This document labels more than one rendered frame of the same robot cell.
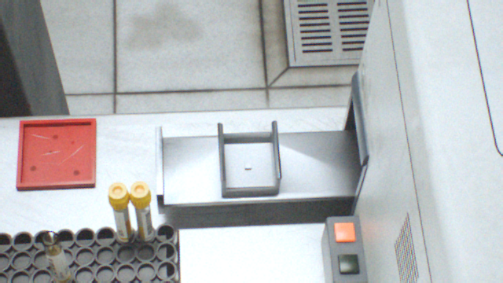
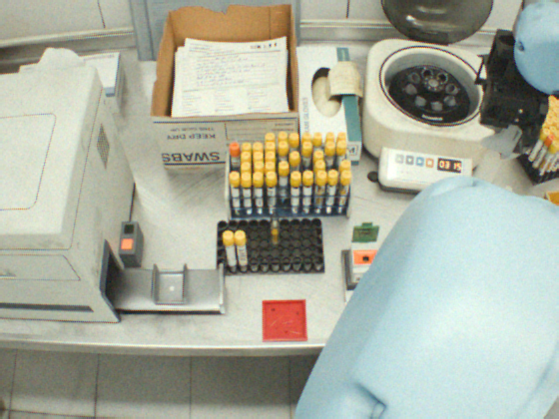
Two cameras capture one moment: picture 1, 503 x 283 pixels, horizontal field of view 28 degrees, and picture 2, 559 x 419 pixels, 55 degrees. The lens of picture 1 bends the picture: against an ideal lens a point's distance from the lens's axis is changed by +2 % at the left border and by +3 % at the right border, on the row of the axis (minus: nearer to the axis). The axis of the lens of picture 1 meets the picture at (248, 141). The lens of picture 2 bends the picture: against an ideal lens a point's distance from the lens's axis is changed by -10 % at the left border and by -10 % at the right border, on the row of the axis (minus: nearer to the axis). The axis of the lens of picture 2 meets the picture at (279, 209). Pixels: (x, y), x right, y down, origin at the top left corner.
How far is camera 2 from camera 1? 0.77 m
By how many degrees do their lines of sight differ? 60
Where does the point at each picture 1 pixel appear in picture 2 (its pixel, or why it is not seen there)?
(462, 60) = (53, 156)
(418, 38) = (67, 167)
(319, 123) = (130, 334)
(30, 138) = (300, 331)
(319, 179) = (134, 279)
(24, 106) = not seen: outside the picture
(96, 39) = not seen: outside the picture
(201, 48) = not seen: outside the picture
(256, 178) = (168, 281)
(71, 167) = (276, 312)
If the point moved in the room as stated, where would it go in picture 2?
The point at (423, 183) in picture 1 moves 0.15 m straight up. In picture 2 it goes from (88, 124) to (59, 44)
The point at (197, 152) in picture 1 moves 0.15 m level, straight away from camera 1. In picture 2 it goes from (200, 298) to (197, 393)
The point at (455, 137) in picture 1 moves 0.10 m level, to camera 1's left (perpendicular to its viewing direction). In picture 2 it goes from (70, 122) to (140, 125)
